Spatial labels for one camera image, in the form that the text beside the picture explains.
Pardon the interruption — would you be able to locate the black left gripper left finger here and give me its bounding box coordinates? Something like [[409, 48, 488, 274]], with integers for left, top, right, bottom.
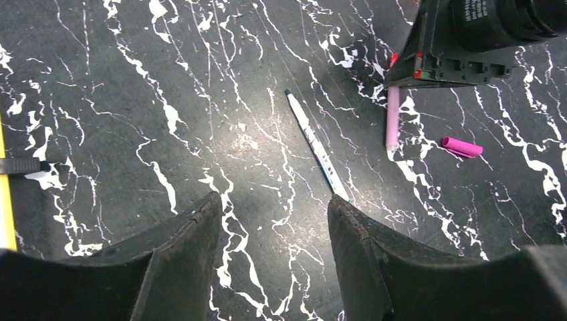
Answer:
[[1, 192, 223, 320]]

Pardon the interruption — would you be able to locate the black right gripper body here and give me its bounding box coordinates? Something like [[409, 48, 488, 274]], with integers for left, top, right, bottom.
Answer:
[[384, 0, 566, 89]]

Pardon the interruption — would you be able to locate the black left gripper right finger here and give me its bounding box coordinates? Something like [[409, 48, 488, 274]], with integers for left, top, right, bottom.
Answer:
[[328, 195, 566, 320]]

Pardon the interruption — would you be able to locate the magenta pen cap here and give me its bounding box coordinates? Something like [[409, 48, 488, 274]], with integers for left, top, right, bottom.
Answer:
[[442, 137, 483, 158]]

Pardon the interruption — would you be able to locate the white green thin pen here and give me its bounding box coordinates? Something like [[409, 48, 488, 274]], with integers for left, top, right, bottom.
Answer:
[[285, 89, 350, 202]]

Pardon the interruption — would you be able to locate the yellow framed whiteboard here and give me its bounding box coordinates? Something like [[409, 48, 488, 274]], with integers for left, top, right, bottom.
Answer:
[[1, 129, 17, 251]]

